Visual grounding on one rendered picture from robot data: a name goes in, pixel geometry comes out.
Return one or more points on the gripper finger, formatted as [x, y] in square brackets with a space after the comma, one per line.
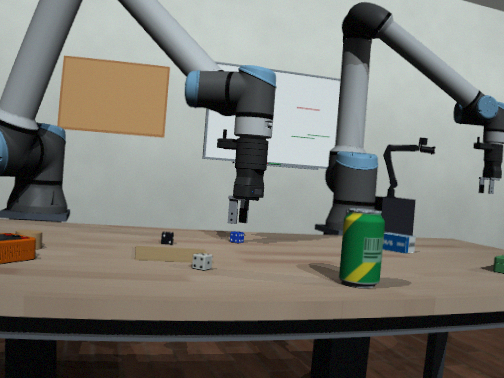
[233, 211]
[491, 185]
[481, 184]
[244, 211]

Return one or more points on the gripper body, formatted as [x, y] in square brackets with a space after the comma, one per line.
[493, 161]
[250, 167]

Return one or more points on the blue die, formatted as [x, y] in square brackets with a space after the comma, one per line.
[236, 237]

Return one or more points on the black die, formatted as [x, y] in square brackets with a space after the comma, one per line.
[167, 238]

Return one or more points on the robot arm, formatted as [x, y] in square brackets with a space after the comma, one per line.
[356, 92]
[236, 92]

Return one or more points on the white die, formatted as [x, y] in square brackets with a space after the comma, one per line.
[201, 262]

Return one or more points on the tan mat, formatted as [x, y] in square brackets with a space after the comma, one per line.
[161, 253]

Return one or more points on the whiteboard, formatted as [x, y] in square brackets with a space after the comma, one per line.
[307, 123]

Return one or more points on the green block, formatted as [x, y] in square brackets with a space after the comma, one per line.
[500, 264]

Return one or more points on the wooden table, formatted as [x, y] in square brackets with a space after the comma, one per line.
[252, 297]

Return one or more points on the jointed stand on dark box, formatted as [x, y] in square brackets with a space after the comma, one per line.
[397, 214]

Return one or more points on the blue box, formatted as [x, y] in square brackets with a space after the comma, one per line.
[397, 243]

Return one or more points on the green can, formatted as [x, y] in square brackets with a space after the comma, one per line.
[360, 249]

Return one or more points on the orange board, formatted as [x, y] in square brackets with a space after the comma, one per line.
[106, 96]

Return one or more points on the tan cork cylinder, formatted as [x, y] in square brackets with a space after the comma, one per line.
[33, 237]

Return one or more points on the orange multimeter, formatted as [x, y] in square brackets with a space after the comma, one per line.
[15, 249]

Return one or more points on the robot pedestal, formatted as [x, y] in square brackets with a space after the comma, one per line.
[326, 229]
[35, 215]

